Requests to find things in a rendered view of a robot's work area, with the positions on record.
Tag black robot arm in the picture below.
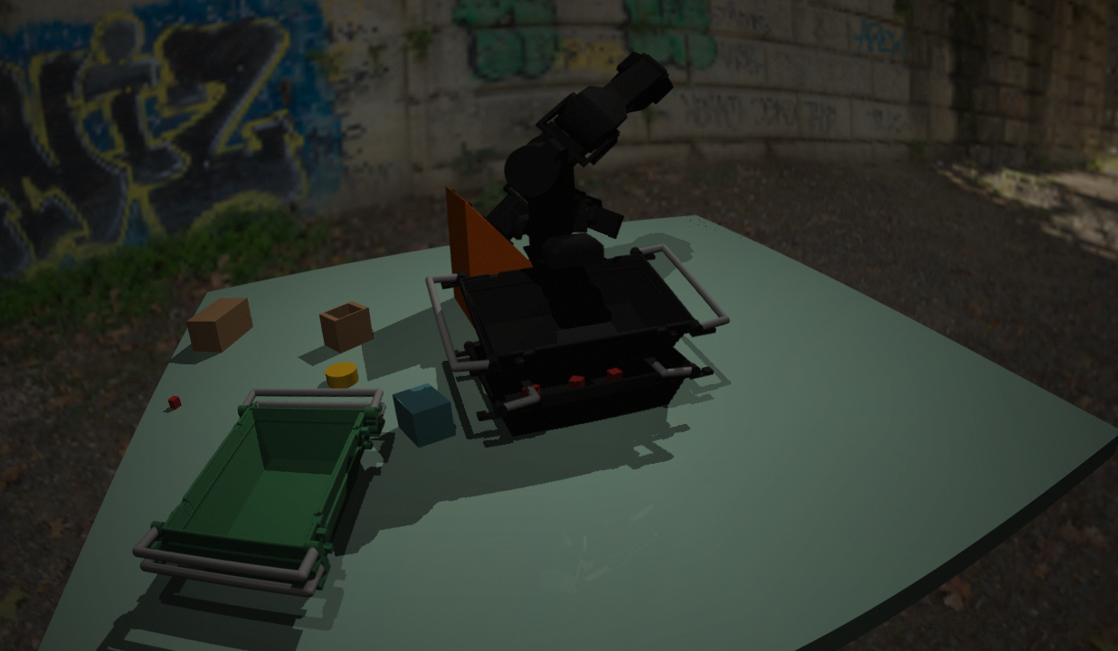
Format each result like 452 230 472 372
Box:
481 51 674 244

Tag yellow short cylinder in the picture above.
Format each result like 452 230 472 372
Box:
325 362 359 389

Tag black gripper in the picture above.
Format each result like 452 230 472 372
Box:
511 181 604 306

